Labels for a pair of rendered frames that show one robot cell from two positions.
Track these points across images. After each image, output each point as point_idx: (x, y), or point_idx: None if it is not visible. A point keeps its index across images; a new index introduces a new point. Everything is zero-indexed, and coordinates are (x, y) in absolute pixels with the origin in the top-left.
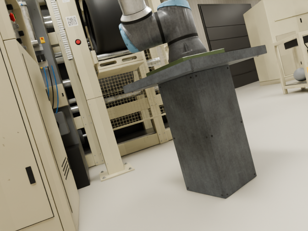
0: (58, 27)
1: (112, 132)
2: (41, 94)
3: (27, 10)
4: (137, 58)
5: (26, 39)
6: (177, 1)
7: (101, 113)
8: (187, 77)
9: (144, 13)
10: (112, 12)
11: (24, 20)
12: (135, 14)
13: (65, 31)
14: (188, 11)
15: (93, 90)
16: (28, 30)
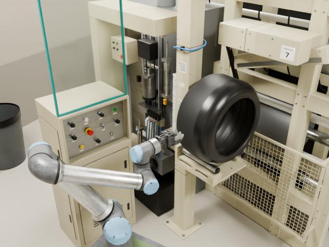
0: (223, 62)
1: (183, 203)
2: None
3: (167, 67)
4: (207, 179)
5: (127, 120)
6: (105, 234)
7: (180, 185)
8: None
9: (95, 219)
10: (186, 137)
11: (127, 108)
12: (92, 214)
13: (227, 69)
14: (111, 245)
15: (180, 166)
16: (163, 84)
